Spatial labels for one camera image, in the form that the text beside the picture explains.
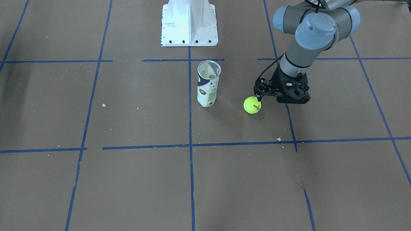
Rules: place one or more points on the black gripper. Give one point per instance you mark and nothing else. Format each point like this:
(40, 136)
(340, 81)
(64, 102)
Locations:
(277, 81)

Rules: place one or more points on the yellow tennis ball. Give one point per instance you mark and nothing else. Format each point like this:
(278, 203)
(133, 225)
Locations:
(251, 105)

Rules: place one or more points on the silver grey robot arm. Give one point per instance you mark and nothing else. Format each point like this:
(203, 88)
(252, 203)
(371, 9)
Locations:
(315, 28)

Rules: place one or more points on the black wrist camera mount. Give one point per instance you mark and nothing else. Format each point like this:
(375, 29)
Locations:
(262, 88)

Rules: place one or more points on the clear tennis ball can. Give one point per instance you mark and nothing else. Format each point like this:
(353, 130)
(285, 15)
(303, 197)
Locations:
(207, 82)

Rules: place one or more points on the white pedestal column base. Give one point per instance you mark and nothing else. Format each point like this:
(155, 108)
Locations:
(189, 23)

